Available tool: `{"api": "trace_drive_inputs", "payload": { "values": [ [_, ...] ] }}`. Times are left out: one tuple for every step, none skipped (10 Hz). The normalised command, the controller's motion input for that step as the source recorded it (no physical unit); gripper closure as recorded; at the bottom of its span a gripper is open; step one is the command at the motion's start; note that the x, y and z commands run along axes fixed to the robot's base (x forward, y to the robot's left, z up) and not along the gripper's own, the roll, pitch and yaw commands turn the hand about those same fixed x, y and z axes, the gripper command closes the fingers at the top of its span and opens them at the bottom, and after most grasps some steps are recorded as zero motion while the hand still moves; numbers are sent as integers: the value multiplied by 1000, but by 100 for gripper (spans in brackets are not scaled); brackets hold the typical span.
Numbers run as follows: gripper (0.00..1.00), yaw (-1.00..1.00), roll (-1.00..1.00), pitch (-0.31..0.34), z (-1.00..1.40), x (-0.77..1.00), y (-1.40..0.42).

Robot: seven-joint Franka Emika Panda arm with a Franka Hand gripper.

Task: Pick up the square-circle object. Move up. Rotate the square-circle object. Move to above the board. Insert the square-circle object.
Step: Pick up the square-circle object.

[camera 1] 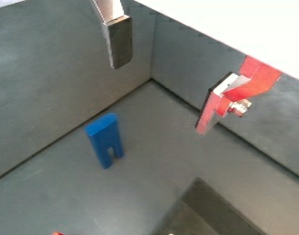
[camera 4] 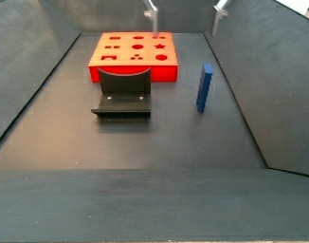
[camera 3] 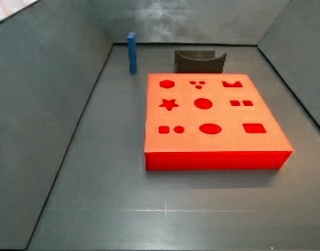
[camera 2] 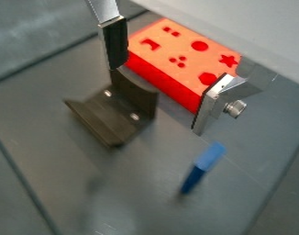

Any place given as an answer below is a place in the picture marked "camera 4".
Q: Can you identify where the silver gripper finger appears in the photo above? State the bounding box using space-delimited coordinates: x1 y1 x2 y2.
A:
212 0 233 36
143 0 159 36

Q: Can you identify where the blue square-circle peg object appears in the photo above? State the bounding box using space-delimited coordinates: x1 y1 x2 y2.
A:
196 64 213 113

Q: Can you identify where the red shape-sorting board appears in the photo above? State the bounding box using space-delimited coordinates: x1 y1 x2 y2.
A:
90 32 179 83

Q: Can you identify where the black curved holder stand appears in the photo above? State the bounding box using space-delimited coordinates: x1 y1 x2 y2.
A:
91 68 151 117

